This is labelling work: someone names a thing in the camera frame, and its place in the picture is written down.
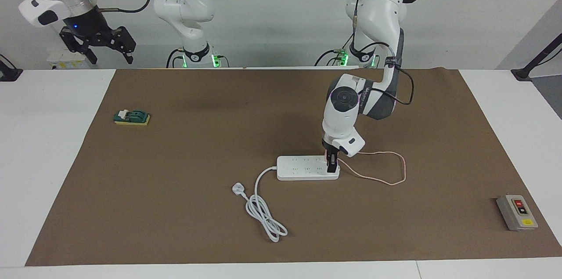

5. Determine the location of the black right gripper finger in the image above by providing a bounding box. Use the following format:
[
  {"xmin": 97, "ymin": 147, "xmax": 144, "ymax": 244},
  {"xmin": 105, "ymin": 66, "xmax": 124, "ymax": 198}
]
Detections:
[
  {"xmin": 108, "ymin": 26, "xmax": 137, "ymax": 65},
  {"xmin": 58, "ymin": 30, "xmax": 98, "ymax": 65}
]

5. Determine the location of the pink charging cable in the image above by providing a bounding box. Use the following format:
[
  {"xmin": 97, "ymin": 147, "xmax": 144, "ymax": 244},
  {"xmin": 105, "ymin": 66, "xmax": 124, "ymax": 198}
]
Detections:
[{"xmin": 339, "ymin": 151, "xmax": 407, "ymax": 186}]

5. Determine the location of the white power strip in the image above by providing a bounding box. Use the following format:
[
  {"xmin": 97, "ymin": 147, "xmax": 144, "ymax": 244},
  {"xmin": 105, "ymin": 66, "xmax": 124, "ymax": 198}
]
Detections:
[{"xmin": 276, "ymin": 155, "xmax": 342, "ymax": 181}]

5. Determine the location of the brown table mat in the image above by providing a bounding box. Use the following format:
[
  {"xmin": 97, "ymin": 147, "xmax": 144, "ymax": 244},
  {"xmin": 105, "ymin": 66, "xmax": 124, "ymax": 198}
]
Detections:
[{"xmin": 25, "ymin": 67, "xmax": 562, "ymax": 267}]

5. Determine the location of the green circuit board block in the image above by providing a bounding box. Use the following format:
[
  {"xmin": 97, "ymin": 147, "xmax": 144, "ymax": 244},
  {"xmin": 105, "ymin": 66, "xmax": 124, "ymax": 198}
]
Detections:
[{"xmin": 113, "ymin": 109, "xmax": 151, "ymax": 127}]

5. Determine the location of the black slanted stand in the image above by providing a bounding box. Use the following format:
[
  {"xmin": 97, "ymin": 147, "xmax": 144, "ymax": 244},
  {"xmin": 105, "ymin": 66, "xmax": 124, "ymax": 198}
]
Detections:
[{"xmin": 511, "ymin": 33, "xmax": 562, "ymax": 82}]

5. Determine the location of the white wall socket box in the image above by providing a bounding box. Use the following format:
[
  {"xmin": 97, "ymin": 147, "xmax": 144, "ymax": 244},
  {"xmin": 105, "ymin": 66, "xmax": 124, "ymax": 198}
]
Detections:
[{"xmin": 47, "ymin": 48, "xmax": 98, "ymax": 70}]

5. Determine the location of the black base cable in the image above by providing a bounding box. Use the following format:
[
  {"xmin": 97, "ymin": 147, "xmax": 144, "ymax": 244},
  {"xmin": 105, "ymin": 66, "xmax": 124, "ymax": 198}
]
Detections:
[
  {"xmin": 166, "ymin": 48, "xmax": 185, "ymax": 69},
  {"xmin": 314, "ymin": 48, "xmax": 341, "ymax": 67}
]

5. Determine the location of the white power cord with plug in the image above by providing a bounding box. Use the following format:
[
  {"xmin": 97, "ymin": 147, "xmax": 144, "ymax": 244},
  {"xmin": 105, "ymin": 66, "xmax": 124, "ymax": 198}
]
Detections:
[{"xmin": 232, "ymin": 166, "xmax": 288, "ymax": 243}]

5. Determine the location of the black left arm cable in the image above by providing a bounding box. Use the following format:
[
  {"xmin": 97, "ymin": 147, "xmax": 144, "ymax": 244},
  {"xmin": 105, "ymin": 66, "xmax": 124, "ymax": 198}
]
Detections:
[{"xmin": 349, "ymin": 0, "xmax": 414, "ymax": 106}]

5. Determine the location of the grey on-off switch box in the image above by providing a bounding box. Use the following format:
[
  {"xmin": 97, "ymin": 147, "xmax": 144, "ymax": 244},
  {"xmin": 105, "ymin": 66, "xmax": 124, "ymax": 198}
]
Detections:
[{"xmin": 496, "ymin": 195, "xmax": 539, "ymax": 232}]

